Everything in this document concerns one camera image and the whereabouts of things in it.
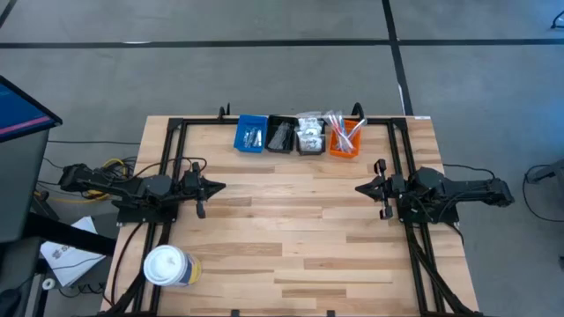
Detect black stand frame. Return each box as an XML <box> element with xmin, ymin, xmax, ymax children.
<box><xmin>0</xmin><ymin>210</ymin><xmax>118</xmax><ymax>317</ymax></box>

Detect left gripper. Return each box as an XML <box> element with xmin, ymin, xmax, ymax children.
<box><xmin>178</xmin><ymin>161</ymin><xmax>226</xmax><ymax>220</ymax></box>

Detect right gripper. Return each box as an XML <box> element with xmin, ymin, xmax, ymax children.
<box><xmin>354</xmin><ymin>158</ymin><xmax>394</xmax><ymax>220</ymax></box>

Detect black left camera cable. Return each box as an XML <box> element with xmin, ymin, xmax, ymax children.
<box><xmin>131</xmin><ymin>156</ymin><xmax>208</xmax><ymax>177</ymax></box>

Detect black floor cable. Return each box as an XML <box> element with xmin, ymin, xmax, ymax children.
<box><xmin>522</xmin><ymin>163</ymin><xmax>564</xmax><ymax>224</ymax></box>

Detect bagged blue toothbrush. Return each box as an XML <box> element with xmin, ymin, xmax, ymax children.
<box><xmin>341</xmin><ymin>116</ymin><xmax>367</xmax><ymax>149</ymax></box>
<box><xmin>337</xmin><ymin>112</ymin><xmax>356</xmax><ymax>154</ymax></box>
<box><xmin>324</xmin><ymin>109</ymin><xmax>347</xmax><ymax>151</ymax></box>

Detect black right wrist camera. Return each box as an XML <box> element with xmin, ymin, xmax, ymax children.
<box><xmin>390</xmin><ymin>173</ymin><xmax>405</xmax><ymax>198</ymax></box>

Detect orange plastic bin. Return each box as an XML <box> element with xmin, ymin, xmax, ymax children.
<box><xmin>328</xmin><ymin>118</ymin><xmax>363</xmax><ymax>159</ymax></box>

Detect bagged white puff black print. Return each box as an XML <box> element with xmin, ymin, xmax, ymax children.
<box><xmin>297</xmin><ymin>110</ymin><xmax>324</xmax><ymax>124</ymax></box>

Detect monitor with blue screen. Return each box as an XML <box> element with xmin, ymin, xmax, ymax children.
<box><xmin>0</xmin><ymin>74</ymin><xmax>63</xmax><ymax>244</ymax></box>

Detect blue plastic bin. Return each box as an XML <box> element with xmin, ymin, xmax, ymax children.
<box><xmin>233</xmin><ymin>114</ymin><xmax>269</xmax><ymax>155</ymax></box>

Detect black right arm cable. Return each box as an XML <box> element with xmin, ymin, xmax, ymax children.
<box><xmin>442</xmin><ymin>163</ymin><xmax>497</xmax><ymax>180</ymax></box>

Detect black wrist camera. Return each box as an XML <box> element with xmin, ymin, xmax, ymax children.
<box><xmin>390</xmin><ymin>173</ymin><xmax>405</xmax><ymax>198</ymax></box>
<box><xmin>182</xmin><ymin>170</ymin><xmax>200</xmax><ymax>195</ymax></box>

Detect white printed paper sheet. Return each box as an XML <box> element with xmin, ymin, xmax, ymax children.
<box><xmin>39</xmin><ymin>215</ymin><xmax>108</xmax><ymax>288</ymax></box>

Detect yellow cable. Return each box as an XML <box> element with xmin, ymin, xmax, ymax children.
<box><xmin>34</xmin><ymin>157</ymin><xmax>133</xmax><ymax>203</ymax></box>

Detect bagged black comb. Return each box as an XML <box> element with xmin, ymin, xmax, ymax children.
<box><xmin>266</xmin><ymin>125</ymin><xmax>286</xmax><ymax>151</ymax></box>
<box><xmin>277</xmin><ymin>122</ymin><xmax>294</xmax><ymax>146</ymax></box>
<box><xmin>272</xmin><ymin>122</ymin><xmax>292</xmax><ymax>150</ymax></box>
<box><xmin>269</xmin><ymin>122</ymin><xmax>290</xmax><ymax>149</ymax></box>

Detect black aluminium table frame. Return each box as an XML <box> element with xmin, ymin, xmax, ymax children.
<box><xmin>99</xmin><ymin>114</ymin><xmax>484</xmax><ymax>317</ymax></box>

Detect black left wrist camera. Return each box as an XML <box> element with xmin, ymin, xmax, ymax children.
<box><xmin>182</xmin><ymin>170</ymin><xmax>200</xmax><ymax>195</ymax></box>

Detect bagged white cotton pads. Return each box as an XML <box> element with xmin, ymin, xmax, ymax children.
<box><xmin>298</xmin><ymin>136</ymin><xmax>326</xmax><ymax>154</ymax></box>

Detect black plastic bin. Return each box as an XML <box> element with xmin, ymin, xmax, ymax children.
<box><xmin>263</xmin><ymin>114</ymin><xmax>299</xmax><ymax>155</ymax></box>
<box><xmin>293</xmin><ymin>115</ymin><xmax>327</xmax><ymax>156</ymax></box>

